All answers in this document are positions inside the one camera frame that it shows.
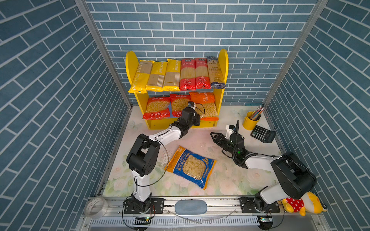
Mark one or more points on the black calculator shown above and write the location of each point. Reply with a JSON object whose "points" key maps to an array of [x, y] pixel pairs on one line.
{"points": [[262, 134]]}

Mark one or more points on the blue macaroni bag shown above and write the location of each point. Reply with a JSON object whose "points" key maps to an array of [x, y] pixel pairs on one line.
{"points": [[191, 166]]}

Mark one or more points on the red fusilli bag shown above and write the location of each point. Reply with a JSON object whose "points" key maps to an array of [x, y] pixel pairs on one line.
{"points": [[178, 103], [157, 108]]}

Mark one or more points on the grey oval pad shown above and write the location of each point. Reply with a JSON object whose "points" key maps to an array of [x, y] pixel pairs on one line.
{"points": [[190, 207]]}

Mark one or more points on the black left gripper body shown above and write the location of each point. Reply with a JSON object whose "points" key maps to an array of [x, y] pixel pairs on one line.
{"points": [[194, 121]]}

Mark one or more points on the blue Moli spaghetti bag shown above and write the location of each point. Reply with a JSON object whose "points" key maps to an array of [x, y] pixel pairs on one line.
{"points": [[215, 73]]}

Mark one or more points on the coloured pens in cup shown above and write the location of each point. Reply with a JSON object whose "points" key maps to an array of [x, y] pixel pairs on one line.
{"points": [[256, 113]]}

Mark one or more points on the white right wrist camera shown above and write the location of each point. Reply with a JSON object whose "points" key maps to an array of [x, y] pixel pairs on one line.
{"points": [[229, 131]]}

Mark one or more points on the yellow spaghetti bag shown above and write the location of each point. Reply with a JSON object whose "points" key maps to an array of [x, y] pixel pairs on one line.
{"points": [[157, 76], [172, 76], [141, 77]]}

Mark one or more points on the orange pasta bag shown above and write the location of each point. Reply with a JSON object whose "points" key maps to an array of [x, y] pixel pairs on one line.
{"points": [[205, 105]]}

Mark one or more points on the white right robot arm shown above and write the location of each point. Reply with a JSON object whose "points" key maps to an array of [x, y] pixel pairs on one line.
{"points": [[294, 179]]}

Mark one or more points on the clear tape roll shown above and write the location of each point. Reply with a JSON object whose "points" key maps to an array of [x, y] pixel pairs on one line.
{"points": [[96, 208]]}

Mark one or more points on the red spaghetti bag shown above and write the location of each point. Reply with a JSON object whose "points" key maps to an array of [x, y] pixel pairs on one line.
{"points": [[201, 74], [187, 75]]}

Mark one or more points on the yellow pen cup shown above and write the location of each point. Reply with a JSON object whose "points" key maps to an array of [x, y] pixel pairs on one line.
{"points": [[249, 124]]}

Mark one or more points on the yellow plush toy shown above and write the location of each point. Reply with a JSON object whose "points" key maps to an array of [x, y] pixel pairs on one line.
{"points": [[309, 202]]}

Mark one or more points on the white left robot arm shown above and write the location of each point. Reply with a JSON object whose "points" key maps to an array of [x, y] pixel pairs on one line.
{"points": [[143, 156]]}

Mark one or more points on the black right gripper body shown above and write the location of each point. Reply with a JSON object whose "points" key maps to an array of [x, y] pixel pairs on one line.
{"points": [[225, 144]]}

